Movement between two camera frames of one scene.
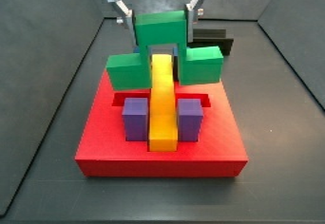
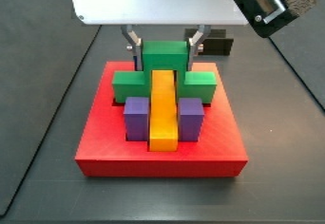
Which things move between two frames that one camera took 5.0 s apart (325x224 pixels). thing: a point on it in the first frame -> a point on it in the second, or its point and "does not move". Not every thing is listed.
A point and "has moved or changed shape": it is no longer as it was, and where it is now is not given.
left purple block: (136, 116) does not move
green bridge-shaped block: (201, 65) has moved or changed shape
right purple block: (189, 119) does not move
